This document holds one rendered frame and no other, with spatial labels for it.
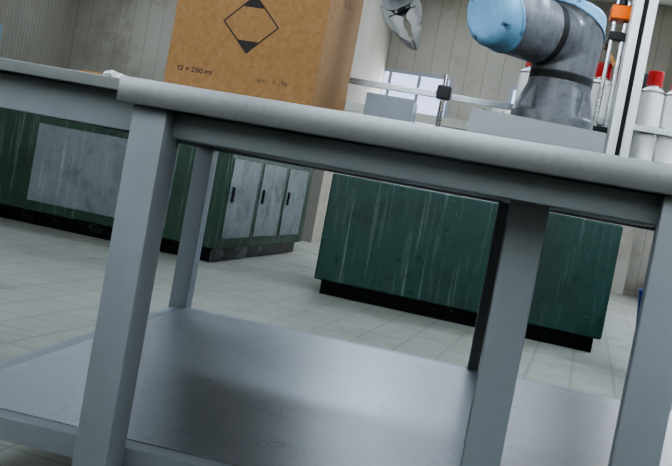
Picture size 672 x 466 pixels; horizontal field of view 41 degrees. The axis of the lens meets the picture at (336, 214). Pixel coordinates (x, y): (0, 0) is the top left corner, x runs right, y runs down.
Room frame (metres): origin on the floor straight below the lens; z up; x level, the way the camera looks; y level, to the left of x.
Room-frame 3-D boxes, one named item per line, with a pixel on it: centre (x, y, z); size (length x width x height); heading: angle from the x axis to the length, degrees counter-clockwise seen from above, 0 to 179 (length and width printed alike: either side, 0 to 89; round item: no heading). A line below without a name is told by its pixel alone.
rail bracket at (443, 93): (1.96, -0.18, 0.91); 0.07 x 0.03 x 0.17; 171
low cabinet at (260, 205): (7.29, 1.43, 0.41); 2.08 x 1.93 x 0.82; 166
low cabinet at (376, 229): (6.23, -1.02, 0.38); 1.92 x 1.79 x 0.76; 165
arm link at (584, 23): (1.65, -0.36, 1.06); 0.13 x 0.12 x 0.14; 121
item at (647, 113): (1.95, -0.63, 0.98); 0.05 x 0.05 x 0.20
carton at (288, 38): (1.78, 0.20, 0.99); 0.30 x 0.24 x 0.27; 76
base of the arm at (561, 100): (1.65, -0.36, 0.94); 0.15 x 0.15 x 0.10
